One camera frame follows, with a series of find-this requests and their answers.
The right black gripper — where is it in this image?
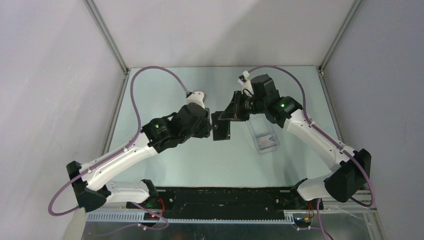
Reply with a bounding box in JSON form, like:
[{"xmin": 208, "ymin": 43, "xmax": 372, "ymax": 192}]
[{"xmin": 219, "ymin": 91, "xmax": 266, "ymax": 122}]

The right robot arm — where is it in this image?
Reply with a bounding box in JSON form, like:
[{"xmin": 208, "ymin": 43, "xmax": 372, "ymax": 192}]
[{"xmin": 211, "ymin": 74, "xmax": 372, "ymax": 209}]

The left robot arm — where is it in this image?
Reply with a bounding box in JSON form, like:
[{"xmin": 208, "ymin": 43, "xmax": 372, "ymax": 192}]
[{"xmin": 66, "ymin": 103, "xmax": 212, "ymax": 212}]

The clear plastic card tray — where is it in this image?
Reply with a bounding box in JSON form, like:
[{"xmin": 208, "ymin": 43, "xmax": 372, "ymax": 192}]
[{"xmin": 246, "ymin": 116, "xmax": 281, "ymax": 155}]

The left controller board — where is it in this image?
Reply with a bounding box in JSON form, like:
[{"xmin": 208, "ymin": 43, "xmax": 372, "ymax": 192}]
[{"xmin": 143, "ymin": 212, "xmax": 162, "ymax": 222}]

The controller board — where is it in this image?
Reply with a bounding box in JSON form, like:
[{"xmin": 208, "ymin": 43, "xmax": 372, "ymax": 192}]
[
  {"xmin": 143, "ymin": 212, "xmax": 162, "ymax": 222},
  {"xmin": 293, "ymin": 216, "xmax": 314, "ymax": 230}
]

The right controller board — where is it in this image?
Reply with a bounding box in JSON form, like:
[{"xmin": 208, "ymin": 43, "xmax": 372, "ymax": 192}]
[{"xmin": 293, "ymin": 216, "xmax": 314, "ymax": 230}]

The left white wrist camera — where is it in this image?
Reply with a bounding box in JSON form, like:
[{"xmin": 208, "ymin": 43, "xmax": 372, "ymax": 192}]
[{"xmin": 186, "ymin": 91, "xmax": 207, "ymax": 109}]

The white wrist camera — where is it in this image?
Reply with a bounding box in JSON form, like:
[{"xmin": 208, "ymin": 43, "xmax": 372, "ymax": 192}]
[
  {"xmin": 186, "ymin": 91, "xmax": 207, "ymax": 109},
  {"xmin": 237, "ymin": 70, "xmax": 254, "ymax": 97}
]

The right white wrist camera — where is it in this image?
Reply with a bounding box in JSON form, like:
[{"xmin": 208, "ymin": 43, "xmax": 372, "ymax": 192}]
[{"xmin": 237, "ymin": 70, "xmax": 254, "ymax": 97}]

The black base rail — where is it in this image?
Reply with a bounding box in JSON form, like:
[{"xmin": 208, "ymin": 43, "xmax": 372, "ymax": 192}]
[{"xmin": 140, "ymin": 187, "xmax": 324, "ymax": 221}]

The left aluminium frame post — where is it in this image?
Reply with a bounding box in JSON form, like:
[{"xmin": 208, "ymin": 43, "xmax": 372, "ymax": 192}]
[{"xmin": 83, "ymin": 0, "xmax": 129, "ymax": 75}]

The aluminium frame post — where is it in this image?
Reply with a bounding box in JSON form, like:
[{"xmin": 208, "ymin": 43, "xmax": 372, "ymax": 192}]
[
  {"xmin": 83, "ymin": 0, "xmax": 129, "ymax": 75},
  {"xmin": 318, "ymin": 0, "xmax": 364, "ymax": 73}
]

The right aluminium frame post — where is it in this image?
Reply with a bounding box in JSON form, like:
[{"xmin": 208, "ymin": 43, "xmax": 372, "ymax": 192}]
[{"xmin": 318, "ymin": 0, "xmax": 364, "ymax": 73}]

